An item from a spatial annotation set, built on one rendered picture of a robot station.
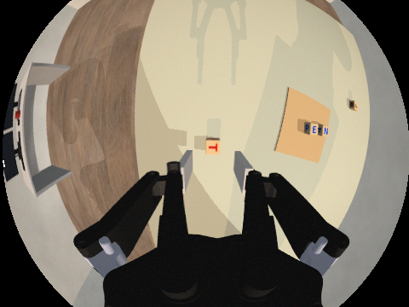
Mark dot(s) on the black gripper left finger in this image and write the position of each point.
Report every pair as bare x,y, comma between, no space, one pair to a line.
107,243

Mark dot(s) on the tan square mat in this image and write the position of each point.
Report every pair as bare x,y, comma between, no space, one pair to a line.
300,108

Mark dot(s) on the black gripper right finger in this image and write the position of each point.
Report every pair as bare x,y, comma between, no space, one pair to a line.
314,241

